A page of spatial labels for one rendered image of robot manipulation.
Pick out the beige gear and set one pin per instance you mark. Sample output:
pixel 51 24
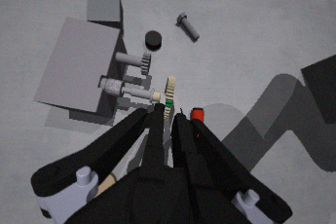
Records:
pixel 154 96

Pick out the grey bolt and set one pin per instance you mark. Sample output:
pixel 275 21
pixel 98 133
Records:
pixel 182 19

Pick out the red-handled screwdriver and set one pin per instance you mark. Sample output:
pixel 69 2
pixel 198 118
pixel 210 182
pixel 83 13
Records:
pixel 198 113

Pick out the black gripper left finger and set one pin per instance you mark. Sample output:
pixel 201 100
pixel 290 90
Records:
pixel 64 186

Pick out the tan flat disc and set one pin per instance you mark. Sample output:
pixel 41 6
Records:
pixel 106 183

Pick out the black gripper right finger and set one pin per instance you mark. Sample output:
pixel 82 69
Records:
pixel 211 159

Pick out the black short cylinder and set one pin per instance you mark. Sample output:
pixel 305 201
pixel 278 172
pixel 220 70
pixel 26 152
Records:
pixel 153 40

